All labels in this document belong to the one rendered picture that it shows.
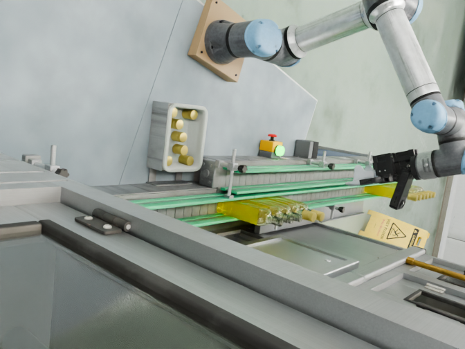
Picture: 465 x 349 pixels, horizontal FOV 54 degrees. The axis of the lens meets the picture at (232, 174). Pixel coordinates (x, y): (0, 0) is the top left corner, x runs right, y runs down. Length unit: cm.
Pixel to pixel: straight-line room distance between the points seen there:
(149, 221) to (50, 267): 11
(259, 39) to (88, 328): 128
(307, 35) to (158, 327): 134
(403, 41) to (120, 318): 106
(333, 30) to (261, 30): 22
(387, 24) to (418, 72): 15
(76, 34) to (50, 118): 24
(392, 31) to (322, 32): 33
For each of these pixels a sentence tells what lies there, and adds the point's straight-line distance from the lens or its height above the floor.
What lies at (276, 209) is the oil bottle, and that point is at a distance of 157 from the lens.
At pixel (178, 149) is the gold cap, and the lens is 158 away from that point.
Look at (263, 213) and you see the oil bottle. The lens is 152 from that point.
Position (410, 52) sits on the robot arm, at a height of 150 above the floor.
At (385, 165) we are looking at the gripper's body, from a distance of 136.
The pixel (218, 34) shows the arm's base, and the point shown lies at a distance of 161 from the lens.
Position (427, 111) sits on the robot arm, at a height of 158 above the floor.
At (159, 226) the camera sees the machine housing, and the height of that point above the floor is 162.
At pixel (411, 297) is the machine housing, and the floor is 152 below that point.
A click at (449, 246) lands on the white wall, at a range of 753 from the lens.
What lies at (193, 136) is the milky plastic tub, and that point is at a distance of 162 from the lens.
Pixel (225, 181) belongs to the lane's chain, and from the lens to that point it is 165.
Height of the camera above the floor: 195
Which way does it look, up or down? 40 degrees down
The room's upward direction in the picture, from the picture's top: 104 degrees clockwise
